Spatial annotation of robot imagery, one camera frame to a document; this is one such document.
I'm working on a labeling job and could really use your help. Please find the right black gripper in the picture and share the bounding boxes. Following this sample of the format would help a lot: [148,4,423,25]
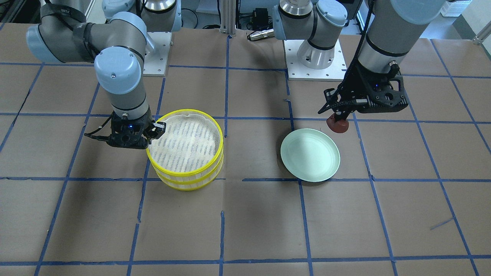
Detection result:
[84,111,166,149]

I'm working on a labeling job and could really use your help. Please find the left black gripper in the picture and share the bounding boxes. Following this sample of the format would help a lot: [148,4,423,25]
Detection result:
[318,61,409,120]

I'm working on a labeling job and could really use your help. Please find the brown bun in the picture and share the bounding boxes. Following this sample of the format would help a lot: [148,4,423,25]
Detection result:
[326,113,349,133]

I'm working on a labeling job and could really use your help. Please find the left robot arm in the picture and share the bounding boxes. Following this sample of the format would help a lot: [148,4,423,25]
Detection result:
[272,0,444,123]

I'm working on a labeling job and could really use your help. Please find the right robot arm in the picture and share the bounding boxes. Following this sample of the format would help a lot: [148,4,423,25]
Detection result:
[26,0,182,149]

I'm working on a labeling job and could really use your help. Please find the white steamer cloth top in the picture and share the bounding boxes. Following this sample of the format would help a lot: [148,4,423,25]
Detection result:
[149,113,221,173]

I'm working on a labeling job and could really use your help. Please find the green plate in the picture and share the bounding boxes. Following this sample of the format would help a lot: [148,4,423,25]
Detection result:
[280,128,341,182]

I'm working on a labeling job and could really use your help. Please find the silver connector plug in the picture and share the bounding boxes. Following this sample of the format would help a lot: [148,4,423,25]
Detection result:
[247,28,275,41]

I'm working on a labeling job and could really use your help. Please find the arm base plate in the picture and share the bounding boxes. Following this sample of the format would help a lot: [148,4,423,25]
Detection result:
[284,40,347,82]
[143,32,172,77]

